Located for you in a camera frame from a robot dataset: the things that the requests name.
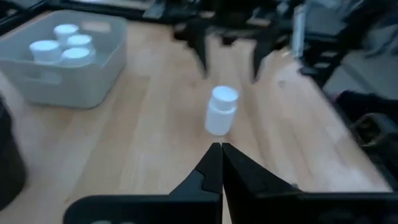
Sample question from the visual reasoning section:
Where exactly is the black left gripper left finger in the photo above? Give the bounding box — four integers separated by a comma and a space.
63, 142, 224, 224

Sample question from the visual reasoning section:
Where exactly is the white plastic pill bottle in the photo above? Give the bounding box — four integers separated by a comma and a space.
204, 85, 240, 137
67, 34, 96, 55
60, 47, 94, 67
53, 24, 80, 44
29, 39, 62, 65

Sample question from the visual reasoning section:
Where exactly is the grey plastic basket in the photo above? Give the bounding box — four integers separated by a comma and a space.
0, 9, 129, 110

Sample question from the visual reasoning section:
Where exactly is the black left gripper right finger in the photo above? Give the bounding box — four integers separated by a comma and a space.
221, 142, 398, 224

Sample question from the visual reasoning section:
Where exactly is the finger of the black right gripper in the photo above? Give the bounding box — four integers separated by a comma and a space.
174, 26, 208, 78
253, 34, 287, 82

